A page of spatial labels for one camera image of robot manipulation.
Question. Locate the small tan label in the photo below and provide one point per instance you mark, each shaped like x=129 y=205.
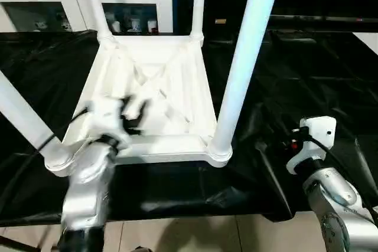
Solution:
x=221 y=21

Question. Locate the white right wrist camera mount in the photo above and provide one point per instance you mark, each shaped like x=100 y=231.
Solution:
x=320 y=128

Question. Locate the white flat board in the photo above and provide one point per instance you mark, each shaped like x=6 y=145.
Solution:
x=367 y=42

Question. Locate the dark blue upright panel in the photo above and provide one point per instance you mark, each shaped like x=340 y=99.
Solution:
x=176 y=1

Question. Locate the black metal rail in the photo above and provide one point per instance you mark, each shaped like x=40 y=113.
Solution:
x=325 y=19

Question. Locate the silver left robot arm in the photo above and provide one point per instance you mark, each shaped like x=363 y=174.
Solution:
x=85 y=181

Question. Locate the black metal table leg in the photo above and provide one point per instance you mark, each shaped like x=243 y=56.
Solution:
x=17 y=241

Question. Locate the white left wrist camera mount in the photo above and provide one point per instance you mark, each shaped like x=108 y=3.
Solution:
x=103 y=113

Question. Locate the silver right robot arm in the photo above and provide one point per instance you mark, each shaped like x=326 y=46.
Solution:
x=339 y=193

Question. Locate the black mat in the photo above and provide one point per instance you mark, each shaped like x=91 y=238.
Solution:
x=295 y=86

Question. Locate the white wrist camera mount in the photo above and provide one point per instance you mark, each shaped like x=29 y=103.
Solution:
x=320 y=128
x=103 y=113

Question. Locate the white plastic table top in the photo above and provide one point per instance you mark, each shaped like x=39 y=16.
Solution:
x=153 y=145

